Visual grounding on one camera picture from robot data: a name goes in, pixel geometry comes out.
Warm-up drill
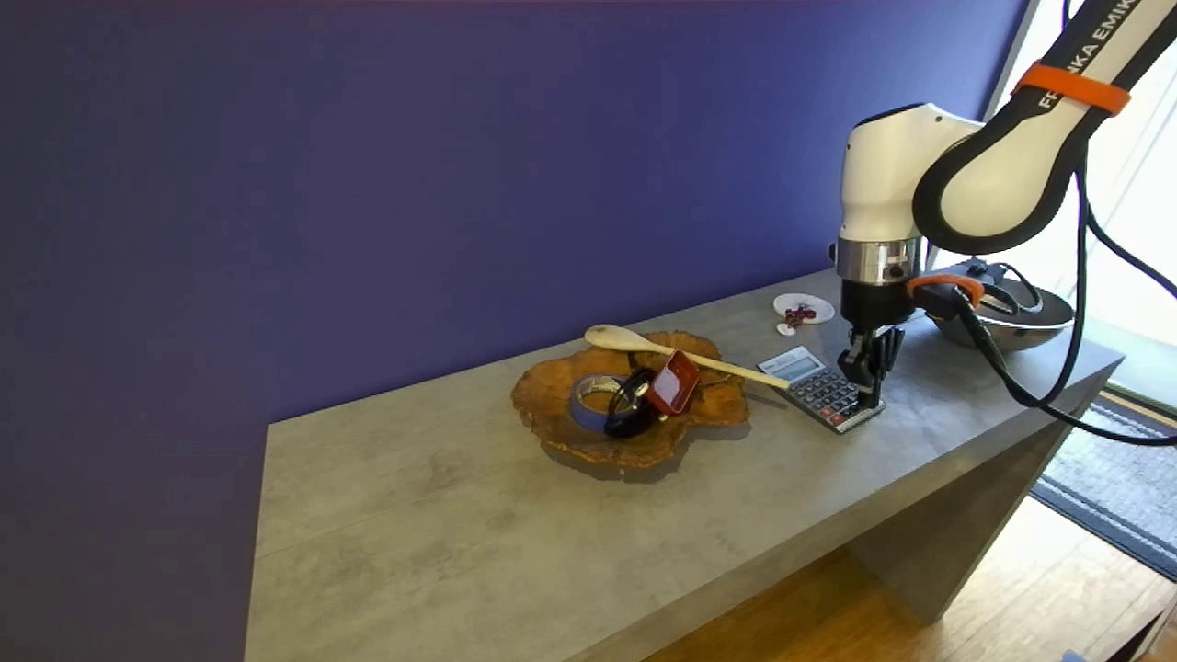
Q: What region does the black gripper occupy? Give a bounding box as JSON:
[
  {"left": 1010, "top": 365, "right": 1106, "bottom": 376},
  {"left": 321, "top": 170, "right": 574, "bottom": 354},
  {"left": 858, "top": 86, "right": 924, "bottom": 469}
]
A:
[{"left": 837, "top": 275, "right": 921, "bottom": 393}]

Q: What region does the grey desk calculator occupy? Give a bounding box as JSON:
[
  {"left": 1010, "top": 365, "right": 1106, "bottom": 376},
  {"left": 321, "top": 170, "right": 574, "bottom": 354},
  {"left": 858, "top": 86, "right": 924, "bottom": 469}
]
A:
[{"left": 756, "top": 341, "right": 889, "bottom": 436}]

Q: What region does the white round fan-pattern disc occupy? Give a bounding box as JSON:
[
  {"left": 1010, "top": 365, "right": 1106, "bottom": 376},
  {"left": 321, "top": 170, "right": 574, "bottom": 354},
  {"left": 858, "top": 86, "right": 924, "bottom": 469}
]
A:
[{"left": 767, "top": 287, "right": 843, "bottom": 331}]

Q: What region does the round metal bowl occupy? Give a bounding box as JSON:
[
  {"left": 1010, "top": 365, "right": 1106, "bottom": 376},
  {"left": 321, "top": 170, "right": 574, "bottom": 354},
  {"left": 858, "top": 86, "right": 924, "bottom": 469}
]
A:
[{"left": 924, "top": 249, "right": 1081, "bottom": 358}]

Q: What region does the small red square box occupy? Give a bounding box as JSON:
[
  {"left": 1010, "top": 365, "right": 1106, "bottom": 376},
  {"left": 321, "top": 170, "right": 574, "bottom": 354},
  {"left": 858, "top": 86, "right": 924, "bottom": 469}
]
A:
[{"left": 644, "top": 348, "right": 707, "bottom": 422}]

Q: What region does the light wooden spoon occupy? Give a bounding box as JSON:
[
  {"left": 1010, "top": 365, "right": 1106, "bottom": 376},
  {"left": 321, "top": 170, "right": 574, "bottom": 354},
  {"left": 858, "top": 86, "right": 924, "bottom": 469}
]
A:
[{"left": 580, "top": 319, "right": 795, "bottom": 397}]

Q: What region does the grey doormat with dark border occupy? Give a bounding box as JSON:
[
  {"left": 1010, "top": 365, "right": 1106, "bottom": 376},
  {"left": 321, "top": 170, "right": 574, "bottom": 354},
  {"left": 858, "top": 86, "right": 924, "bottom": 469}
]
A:
[{"left": 1032, "top": 386, "right": 1177, "bottom": 580}]

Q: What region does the silver tape roll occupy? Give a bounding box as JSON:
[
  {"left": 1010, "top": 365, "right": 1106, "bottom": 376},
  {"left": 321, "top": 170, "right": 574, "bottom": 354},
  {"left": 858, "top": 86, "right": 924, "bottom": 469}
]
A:
[{"left": 567, "top": 370, "right": 628, "bottom": 436}]

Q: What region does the grey concrete-look cabinet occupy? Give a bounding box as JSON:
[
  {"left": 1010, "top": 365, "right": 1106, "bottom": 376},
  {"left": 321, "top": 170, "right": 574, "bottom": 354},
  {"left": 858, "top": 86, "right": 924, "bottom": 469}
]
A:
[{"left": 238, "top": 266, "right": 1130, "bottom": 662}]

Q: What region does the orange strap at wrist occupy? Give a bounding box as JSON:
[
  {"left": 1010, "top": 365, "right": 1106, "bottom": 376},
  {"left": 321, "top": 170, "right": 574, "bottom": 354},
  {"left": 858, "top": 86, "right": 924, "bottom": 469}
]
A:
[{"left": 907, "top": 270, "right": 990, "bottom": 313}]

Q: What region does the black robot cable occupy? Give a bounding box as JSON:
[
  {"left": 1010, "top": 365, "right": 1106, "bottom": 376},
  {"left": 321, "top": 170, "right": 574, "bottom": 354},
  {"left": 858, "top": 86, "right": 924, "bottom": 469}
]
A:
[{"left": 938, "top": 140, "right": 1177, "bottom": 449}]

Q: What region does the orange strap on arm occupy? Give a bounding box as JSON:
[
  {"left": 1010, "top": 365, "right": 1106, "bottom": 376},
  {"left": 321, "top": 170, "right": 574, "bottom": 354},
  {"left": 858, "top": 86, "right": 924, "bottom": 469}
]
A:
[{"left": 1017, "top": 59, "right": 1138, "bottom": 118}]

